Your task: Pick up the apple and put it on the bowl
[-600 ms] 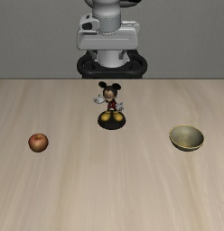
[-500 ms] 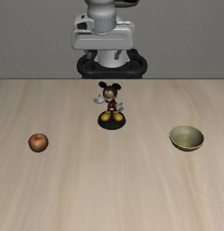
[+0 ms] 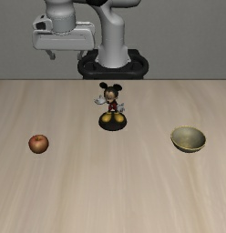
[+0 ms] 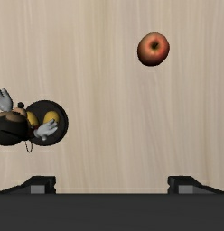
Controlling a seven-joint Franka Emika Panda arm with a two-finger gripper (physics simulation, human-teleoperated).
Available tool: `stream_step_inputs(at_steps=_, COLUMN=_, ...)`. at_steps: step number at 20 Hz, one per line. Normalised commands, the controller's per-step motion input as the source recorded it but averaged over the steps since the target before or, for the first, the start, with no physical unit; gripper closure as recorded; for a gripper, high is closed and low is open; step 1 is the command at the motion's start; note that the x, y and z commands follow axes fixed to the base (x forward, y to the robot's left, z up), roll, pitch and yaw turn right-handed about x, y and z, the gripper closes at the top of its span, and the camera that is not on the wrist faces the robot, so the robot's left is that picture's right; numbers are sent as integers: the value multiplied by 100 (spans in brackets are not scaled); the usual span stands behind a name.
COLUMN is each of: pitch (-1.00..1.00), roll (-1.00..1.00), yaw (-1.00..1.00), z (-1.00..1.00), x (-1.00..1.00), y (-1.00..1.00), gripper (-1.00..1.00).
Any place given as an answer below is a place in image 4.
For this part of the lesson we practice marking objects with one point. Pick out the small toy figure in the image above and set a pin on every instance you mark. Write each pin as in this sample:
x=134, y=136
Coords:
x=20, y=124

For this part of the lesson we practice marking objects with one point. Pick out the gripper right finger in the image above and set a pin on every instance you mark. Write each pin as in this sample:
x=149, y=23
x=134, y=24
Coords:
x=183, y=183

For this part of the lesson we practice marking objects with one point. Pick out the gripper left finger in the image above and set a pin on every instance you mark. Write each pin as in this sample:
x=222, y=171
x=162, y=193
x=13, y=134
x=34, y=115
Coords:
x=41, y=183

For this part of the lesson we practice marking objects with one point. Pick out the red apple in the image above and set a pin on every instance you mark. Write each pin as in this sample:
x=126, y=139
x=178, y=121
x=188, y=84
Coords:
x=153, y=49

